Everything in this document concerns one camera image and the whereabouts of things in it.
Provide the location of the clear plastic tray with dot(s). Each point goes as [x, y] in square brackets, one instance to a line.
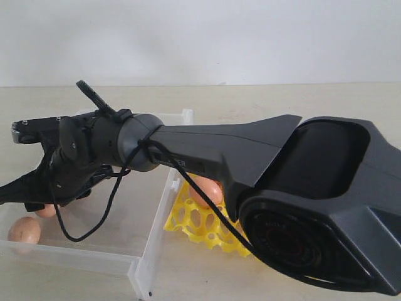
[129, 243]

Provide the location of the brown egg front left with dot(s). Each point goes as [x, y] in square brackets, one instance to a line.
[26, 230]

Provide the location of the yellow plastic egg tray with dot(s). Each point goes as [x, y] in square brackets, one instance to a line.
[201, 225]

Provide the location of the brown egg front bin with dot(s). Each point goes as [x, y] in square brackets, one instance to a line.
[210, 188]

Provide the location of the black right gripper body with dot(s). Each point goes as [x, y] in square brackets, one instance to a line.
[55, 180]

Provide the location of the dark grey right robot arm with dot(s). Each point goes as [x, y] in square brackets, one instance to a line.
[318, 200]

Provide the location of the brown egg fourth row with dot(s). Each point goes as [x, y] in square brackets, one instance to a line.
[47, 212]

